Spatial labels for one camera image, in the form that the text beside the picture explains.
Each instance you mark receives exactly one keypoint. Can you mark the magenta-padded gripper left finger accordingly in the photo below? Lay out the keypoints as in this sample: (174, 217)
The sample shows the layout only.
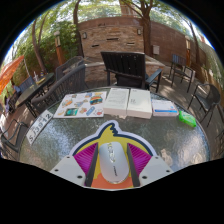
(68, 168)

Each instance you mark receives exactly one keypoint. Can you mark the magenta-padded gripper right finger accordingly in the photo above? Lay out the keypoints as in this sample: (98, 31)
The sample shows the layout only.
(155, 168)

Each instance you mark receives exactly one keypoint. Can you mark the white computer mouse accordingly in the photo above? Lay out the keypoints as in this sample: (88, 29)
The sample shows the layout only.
(113, 163)

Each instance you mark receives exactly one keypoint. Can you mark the yellow duck-shaped mouse pad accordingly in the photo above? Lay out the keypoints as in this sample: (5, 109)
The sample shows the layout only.
(110, 135)

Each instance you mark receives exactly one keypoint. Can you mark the white number label strip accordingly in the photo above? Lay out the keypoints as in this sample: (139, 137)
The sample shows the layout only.
(39, 127)

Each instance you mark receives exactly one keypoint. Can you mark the dark metal mesh chair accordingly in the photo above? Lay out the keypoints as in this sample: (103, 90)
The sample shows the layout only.
(210, 96)
(18, 136)

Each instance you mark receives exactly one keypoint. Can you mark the green packet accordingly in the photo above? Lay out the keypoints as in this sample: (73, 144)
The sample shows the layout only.
(187, 118)

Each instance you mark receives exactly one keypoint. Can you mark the small white and blue box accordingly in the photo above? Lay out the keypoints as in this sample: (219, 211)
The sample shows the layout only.
(164, 108)

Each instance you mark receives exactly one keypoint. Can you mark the colourful sticker sheet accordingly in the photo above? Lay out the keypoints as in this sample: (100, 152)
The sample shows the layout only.
(80, 105)

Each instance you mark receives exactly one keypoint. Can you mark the white flat box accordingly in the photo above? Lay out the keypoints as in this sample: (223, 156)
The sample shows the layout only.
(116, 101)
(140, 103)

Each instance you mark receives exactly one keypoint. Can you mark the dark wicker chair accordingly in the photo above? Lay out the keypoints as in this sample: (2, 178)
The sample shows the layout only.
(68, 83)
(68, 65)

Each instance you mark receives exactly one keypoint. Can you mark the round dark patio table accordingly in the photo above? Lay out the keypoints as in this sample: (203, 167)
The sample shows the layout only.
(35, 88)

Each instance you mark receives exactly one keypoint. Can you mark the blue patio chair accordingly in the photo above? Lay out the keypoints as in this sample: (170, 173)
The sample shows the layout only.
(26, 83)

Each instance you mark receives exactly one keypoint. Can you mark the black wooden chair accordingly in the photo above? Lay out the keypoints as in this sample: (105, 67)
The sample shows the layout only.
(125, 65)

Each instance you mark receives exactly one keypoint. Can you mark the black slatted patio chair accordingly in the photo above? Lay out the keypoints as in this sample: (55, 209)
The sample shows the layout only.
(179, 60)

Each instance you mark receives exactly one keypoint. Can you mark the orange patio umbrella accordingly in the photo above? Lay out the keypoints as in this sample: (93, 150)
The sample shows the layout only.
(10, 71)

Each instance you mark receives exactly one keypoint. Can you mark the thin leaning tree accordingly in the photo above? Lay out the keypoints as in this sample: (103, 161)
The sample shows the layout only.
(36, 50)

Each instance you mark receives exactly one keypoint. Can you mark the forked-trunk tree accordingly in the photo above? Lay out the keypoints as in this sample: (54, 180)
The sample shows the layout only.
(147, 36)

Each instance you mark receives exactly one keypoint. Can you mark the grey wall box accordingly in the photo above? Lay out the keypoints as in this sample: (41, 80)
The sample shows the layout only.
(156, 50)

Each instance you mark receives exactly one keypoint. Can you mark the wooden lamp post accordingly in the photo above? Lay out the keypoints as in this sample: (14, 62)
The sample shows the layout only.
(59, 50)
(188, 50)

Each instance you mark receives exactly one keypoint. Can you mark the black wall lantern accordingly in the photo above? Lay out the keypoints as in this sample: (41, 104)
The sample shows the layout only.
(84, 35)
(139, 31)

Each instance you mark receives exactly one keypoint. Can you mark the stone brick fountain wall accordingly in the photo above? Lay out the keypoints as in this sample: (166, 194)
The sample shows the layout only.
(110, 35)

